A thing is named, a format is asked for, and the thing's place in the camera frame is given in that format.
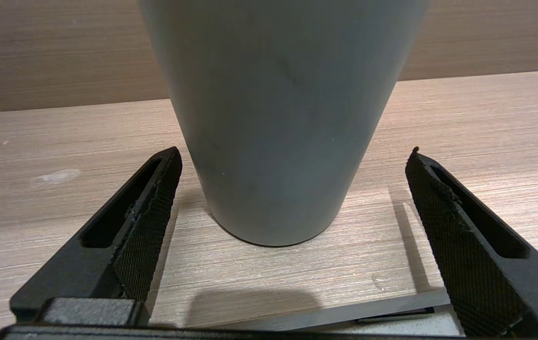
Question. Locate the grey plastic cup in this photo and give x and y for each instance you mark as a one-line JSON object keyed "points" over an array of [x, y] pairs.
{"points": [[278, 118]]}

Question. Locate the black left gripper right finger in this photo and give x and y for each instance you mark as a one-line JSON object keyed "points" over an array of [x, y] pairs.
{"points": [[495, 283]]}

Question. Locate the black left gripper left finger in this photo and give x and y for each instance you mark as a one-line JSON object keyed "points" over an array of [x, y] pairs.
{"points": [[104, 264]]}

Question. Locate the wooden wall shelf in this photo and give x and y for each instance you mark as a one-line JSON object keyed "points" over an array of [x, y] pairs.
{"points": [[37, 212]]}

